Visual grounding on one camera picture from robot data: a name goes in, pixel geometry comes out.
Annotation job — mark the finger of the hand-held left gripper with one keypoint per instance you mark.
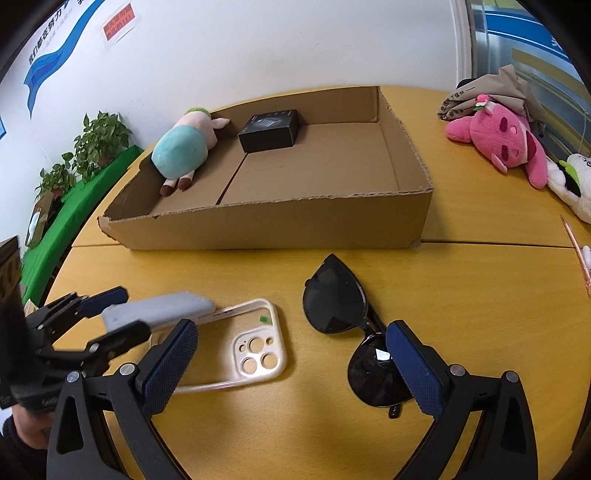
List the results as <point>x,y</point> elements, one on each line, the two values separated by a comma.
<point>108,297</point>
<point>131,334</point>

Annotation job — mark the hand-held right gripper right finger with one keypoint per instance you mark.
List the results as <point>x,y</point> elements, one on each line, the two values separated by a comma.
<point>415,369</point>

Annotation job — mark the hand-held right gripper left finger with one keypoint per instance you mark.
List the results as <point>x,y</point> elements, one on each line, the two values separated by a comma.
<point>166,364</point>

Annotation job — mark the grey rectangular case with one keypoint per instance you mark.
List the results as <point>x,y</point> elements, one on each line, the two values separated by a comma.
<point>157,309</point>

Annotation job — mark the white phone case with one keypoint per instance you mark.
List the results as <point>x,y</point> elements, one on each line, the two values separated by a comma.
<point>258,350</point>

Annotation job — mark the black sunglasses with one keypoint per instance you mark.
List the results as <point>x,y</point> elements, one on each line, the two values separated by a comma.
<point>332,304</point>

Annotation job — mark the wooden desktop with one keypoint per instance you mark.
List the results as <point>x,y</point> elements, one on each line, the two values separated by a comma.
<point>461,300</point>

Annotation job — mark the small brown cardboard box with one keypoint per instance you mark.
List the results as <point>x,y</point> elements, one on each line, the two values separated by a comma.
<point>39,217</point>

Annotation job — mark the green potted plant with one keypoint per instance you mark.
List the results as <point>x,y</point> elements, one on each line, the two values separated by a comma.
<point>57,177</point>
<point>101,138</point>

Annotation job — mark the pig plush toy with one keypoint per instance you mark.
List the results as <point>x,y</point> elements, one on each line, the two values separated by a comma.
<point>178,147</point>

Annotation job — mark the pink pen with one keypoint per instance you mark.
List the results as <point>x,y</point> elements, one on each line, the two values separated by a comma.
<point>577,244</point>

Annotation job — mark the white earbuds case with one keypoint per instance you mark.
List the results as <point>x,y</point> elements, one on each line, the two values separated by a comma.
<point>587,256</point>

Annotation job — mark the small black box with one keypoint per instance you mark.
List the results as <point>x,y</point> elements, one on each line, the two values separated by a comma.
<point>270,134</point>

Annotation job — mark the white plush toy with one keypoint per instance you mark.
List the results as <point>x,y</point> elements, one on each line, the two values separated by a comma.
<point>577,194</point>

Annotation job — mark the pink bear plush toy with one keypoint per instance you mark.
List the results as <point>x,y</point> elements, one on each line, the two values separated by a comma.
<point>503,138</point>

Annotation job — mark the beige cloth bag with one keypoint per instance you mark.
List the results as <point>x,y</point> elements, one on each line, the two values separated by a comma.
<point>508,83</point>

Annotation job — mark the glass partition with blue stripe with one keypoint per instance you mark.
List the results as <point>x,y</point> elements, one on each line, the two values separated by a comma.
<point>521,37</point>

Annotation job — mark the blue ribbon wall decal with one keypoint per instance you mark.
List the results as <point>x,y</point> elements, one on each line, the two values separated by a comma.
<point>55,55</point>

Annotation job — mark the red wall sign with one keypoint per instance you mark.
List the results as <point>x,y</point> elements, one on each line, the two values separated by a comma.
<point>119,21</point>

